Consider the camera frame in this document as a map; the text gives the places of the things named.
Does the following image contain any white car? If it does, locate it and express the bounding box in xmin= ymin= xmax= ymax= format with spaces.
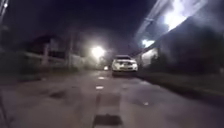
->
xmin=111 ymin=54 xmax=139 ymax=75

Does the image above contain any bright street lamp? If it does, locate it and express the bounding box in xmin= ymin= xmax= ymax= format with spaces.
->
xmin=91 ymin=45 xmax=106 ymax=60

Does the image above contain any dark drain cover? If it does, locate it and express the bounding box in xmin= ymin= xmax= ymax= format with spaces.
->
xmin=92 ymin=114 xmax=124 ymax=127

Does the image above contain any grey concrete road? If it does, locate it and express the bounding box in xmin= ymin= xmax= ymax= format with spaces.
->
xmin=0 ymin=69 xmax=224 ymax=128

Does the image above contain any pale fence with posts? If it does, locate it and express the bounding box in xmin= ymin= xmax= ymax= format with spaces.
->
xmin=0 ymin=42 xmax=93 ymax=75

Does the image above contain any building with roof overhang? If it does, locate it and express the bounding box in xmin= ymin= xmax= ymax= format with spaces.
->
xmin=131 ymin=0 xmax=224 ymax=76

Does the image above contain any dark roadside verge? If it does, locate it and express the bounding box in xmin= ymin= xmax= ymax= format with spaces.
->
xmin=135 ymin=70 xmax=224 ymax=107

